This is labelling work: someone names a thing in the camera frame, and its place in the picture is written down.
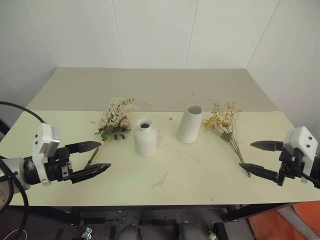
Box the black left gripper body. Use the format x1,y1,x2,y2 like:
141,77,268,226
44,144,76,183

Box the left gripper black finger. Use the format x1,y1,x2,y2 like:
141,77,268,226
65,140,102,157
71,163,112,185

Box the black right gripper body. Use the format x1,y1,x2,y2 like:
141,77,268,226
276,147,307,187

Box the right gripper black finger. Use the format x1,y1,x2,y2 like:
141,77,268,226
250,140,285,152
238,162,280,183

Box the white bottle-shaped vase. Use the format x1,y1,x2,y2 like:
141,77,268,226
133,117,158,158

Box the white conical vase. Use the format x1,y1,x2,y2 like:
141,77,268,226
176,104,204,145

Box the pink and white flower bouquet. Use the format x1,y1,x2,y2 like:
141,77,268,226
83,97,141,170

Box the yellow dried flower bouquet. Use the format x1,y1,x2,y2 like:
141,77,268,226
201,100,252,179

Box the orange floor mat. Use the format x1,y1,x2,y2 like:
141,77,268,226
246,201,320,240

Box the small metal clip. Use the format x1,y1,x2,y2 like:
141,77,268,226
81,227,93,240

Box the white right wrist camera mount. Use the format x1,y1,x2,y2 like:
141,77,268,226
283,126,319,185

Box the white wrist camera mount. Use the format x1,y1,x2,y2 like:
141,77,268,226
31,122,62,187
283,126,319,185

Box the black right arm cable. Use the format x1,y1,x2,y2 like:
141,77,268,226
301,172,320,190

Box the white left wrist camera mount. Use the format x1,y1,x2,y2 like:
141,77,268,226
31,122,62,187

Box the black metal table frame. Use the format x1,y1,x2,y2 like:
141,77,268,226
24,202,297,229

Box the thin white cable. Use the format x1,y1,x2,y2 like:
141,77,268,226
0,227,28,240

